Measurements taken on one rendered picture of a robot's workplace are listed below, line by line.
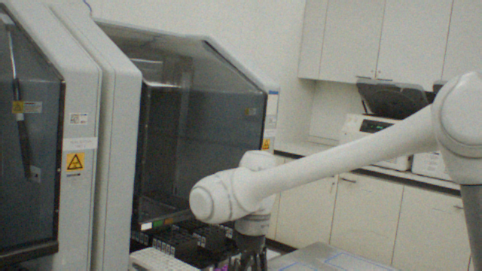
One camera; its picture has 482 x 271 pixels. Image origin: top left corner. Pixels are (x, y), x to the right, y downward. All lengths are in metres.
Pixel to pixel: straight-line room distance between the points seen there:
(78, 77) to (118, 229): 0.46
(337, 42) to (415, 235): 1.68
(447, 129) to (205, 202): 0.50
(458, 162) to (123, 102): 0.88
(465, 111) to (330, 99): 3.63
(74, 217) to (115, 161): 0.18
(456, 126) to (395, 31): 3.07
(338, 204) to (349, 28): 1.44
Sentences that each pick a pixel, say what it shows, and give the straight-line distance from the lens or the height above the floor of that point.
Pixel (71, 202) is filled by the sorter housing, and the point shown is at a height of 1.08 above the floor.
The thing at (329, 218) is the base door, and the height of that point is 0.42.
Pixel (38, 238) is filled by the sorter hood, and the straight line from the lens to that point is 1.23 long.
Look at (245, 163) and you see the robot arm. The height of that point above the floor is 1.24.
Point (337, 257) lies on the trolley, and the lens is 1.80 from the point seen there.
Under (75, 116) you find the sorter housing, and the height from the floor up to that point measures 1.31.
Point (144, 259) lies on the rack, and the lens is 1.48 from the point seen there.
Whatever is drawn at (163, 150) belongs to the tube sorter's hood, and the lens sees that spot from 1.40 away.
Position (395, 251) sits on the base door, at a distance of 3.54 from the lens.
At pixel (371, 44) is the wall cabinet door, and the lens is 3.82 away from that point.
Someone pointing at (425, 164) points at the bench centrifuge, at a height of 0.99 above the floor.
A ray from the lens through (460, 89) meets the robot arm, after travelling 0.72.
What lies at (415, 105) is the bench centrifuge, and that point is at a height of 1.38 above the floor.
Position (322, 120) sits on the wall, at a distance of 4.35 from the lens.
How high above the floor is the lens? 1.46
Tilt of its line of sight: 7 degrees down
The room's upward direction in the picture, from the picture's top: 6 degrees clockwise
